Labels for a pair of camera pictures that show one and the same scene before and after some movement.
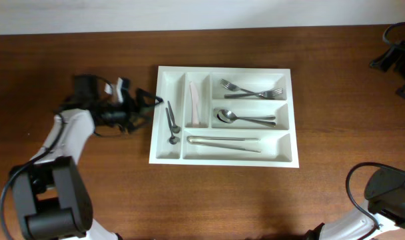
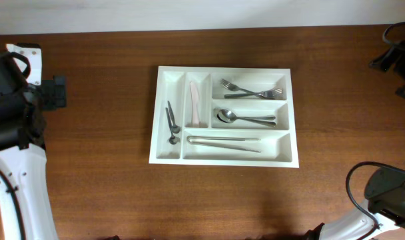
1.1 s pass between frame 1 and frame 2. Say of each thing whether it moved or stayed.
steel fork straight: stayed
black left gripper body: moved
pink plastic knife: stayed
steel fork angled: stayed
